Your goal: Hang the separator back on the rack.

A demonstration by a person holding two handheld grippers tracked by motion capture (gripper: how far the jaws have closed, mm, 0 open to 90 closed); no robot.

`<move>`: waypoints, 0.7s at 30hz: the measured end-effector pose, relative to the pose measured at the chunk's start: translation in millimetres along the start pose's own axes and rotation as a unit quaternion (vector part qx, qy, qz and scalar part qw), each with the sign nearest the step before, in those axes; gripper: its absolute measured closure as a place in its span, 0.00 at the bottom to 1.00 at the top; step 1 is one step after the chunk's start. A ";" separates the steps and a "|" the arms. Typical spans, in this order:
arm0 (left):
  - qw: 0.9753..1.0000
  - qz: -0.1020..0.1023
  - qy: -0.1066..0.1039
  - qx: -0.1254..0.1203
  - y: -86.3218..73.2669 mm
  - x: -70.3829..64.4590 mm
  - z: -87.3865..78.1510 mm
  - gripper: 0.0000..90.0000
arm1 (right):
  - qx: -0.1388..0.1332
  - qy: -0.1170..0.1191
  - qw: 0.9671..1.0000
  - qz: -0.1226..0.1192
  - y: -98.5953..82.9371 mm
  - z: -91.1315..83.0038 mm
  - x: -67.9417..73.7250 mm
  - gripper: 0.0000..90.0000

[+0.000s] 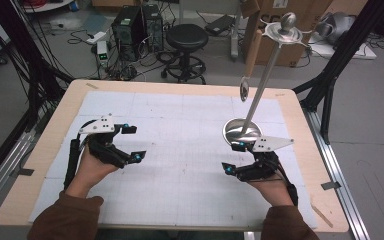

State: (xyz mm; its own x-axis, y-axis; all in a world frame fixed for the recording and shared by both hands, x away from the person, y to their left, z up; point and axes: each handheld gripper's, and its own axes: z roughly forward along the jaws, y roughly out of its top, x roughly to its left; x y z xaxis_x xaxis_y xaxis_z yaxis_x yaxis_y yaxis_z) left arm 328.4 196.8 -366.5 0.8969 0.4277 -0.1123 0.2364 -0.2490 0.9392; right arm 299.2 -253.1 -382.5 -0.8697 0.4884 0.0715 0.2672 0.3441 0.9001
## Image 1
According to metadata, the white power strip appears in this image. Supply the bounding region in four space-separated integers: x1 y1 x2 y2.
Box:
86 31 108 45

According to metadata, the large black computer tower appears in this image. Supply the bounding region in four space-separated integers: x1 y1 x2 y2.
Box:
111 5 148 63

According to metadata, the grey bag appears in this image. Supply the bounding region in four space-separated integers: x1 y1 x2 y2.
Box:
314 12 357 46

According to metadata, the white gridded table mat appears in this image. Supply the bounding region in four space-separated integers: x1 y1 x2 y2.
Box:
28 90 318 231

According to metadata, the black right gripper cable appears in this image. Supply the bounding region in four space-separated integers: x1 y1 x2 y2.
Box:
263 156 300 207

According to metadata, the white round table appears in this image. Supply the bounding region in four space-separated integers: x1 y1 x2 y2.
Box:
23 0 74 14

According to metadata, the person's right hand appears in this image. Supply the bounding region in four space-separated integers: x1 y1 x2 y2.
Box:
248 156 296 208

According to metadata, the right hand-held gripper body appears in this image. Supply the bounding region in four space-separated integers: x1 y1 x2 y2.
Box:
235 135 295 183

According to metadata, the steel ladle with wooden handle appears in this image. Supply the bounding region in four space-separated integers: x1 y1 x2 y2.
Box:
239 29 264 103

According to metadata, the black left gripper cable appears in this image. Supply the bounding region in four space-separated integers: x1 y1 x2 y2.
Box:
63 119 96 191

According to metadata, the aluminium rail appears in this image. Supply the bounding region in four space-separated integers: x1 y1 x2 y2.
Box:
0 109 53 219
301 108 371 240

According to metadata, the black metal frame stand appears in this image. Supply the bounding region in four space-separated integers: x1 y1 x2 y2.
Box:
293 0 384 145

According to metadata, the person's left hand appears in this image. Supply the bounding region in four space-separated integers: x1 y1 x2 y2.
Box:
64 145 120 199

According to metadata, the white device with green display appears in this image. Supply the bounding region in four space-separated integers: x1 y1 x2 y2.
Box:
96 40 109 68

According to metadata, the large cardboard box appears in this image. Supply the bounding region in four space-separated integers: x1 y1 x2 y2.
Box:
241 0 334 68

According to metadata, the thin wooden stick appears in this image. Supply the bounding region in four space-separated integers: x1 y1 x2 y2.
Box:
309 203 334 229

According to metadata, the slim black computer tower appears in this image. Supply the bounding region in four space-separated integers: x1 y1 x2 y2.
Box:
142 3 165 53

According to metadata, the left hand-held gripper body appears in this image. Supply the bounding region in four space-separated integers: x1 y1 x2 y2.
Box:
78 113 130 170

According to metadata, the black flat laptop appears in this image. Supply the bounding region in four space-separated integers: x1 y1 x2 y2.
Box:
204 14 236 36

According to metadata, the black metal frame with cables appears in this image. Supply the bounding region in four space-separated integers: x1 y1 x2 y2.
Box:
0 0 74 133

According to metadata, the black round stool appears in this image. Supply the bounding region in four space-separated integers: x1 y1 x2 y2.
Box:
160 23 210 85

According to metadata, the steel utensil stand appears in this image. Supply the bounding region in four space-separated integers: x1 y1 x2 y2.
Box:
222 12 314 148

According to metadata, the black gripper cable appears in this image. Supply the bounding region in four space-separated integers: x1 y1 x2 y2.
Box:
263 156 300 207
63 119 96 191

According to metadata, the white flat board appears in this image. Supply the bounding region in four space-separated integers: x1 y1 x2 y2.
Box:
308 36 378 60

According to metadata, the white desk leg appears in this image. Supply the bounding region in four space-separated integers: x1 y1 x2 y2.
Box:
229 0 243 61

